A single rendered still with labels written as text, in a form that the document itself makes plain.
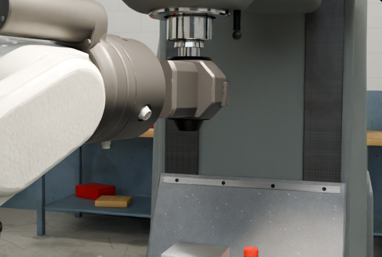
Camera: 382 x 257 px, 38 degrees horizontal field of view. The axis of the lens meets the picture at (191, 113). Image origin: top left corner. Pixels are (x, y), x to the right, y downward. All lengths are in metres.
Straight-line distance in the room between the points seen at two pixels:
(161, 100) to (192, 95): 0.05
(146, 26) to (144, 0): 4.58
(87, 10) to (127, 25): 4.76
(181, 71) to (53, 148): 0.17
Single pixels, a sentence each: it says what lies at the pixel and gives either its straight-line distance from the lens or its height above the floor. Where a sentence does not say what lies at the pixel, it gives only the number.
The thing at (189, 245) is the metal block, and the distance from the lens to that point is 0.62.
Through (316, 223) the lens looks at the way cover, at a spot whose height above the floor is 1.02.
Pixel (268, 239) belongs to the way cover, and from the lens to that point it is 0.92.
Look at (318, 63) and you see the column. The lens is 0.93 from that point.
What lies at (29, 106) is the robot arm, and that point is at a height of 1.22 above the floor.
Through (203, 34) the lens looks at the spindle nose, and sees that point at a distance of 0.57.
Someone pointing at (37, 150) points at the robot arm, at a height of 1.19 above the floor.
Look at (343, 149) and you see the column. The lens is 0.94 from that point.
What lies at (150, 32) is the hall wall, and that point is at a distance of 5.09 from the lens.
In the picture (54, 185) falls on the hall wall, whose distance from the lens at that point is 5.56.
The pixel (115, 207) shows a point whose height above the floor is 0.23.
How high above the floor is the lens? 1.23
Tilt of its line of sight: 3 degrees down
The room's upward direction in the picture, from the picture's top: 1 degrees clockwise
